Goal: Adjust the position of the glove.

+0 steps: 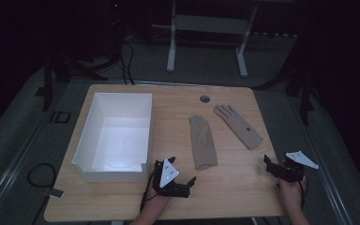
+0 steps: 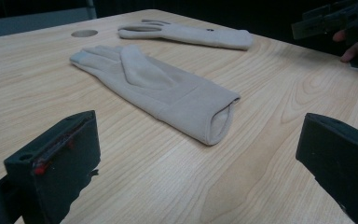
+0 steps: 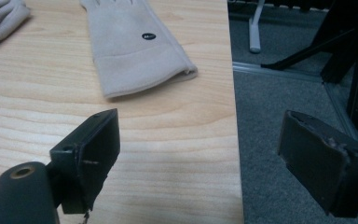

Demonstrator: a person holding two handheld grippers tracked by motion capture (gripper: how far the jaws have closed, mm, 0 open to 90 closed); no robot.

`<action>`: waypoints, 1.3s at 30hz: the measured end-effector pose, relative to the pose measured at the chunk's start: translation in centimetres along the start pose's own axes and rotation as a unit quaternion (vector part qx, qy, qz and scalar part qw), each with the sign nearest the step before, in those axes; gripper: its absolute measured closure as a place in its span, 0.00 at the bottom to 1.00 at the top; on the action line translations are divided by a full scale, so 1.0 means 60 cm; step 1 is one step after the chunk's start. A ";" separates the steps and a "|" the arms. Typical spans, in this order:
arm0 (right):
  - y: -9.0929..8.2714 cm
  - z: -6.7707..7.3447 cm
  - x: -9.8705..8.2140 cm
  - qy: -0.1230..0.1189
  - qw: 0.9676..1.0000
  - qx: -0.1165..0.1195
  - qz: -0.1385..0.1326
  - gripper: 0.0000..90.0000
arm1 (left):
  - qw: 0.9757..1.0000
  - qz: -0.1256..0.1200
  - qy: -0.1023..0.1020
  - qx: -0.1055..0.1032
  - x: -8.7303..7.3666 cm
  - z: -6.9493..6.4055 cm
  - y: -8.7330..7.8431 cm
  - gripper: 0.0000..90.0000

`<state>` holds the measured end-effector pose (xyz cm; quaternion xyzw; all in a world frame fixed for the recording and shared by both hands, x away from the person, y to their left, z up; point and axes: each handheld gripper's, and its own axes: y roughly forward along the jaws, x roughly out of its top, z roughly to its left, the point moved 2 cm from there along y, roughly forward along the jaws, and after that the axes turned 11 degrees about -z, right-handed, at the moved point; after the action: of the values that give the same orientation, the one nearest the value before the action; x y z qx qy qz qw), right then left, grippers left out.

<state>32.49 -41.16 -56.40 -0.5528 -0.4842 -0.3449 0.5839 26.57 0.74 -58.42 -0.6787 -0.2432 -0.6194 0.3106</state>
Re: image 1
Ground person's right hand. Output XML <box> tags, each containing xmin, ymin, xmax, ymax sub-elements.
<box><xmin>277</xmin><ymin>177</ymin><xmax>305</xmax><ymax>205</ymax></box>

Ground beige glove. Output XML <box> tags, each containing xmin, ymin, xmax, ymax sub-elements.
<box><xmin>213</xmin><ymin>103</ymin><xmax>264</xmax><ymax>150</ymax></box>
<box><xmin>188</xmin><ymin>114</ymin><xmax>218</xmax><ymax>172</ymax></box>

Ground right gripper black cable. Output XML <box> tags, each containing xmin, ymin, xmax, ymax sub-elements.
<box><xmin>297</xmin><ymin>173</ymin><xmax>309</xmax><ymax>210</ymax></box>

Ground black tripod stand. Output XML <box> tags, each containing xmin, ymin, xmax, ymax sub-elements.
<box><xmin>41</xmin><ymin>43</ymin><xmax>109</xmax><ymax>113</ymax></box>

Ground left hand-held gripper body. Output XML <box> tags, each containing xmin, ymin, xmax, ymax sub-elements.
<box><xmin>152</xmin><ymin>157</ymin><xmax>191</xmax><ymax>199</ymax></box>

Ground white box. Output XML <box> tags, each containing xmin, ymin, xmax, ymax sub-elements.
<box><xmin>71</xmin><ymin>92</ymin><xmax>154</xmax><ymax>184</ymax></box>

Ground black hanging cables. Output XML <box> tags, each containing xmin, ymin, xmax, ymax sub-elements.
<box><xmin>111</xmin><ymin>3</ymin><xmax>136</xmax><ymax>86</ymax></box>

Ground white metal stand frame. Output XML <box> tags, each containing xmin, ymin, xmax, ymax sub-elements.
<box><xmin>166</xmin><ymin>0</ymin><xmax>259</xmax><ymax>79</ymax></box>

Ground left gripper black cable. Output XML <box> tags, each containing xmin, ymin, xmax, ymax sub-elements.
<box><xmin>139</xmin><ymin>168</ymin><xmax>158</xmax><ymax>214</ymax></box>

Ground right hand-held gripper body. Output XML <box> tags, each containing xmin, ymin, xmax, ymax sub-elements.
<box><xmin>276</xmin><ymin>150</ymin><xmax>320</xmax><ymax>184</ymax></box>

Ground black looped floor cable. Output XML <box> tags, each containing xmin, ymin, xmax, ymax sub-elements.
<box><xmin>26</xmin><ymin>162</ymin><xmax>57</xmax><ymax>189</ymax></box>

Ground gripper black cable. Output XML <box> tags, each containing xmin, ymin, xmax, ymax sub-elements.
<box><xmin>139</xmin><ymin>168</ymin><xmax>158</xmax><ymax>214</ymax></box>
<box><xmin>297</xmin><ymin>173</ymin><xmax>309</xmax><ymax>210</ymax></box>

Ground person's left hand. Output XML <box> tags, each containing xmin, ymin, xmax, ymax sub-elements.
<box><xmin>143</xmin><ymin>183</ymin><xmax>173</xmax><ymax>213</ymax></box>

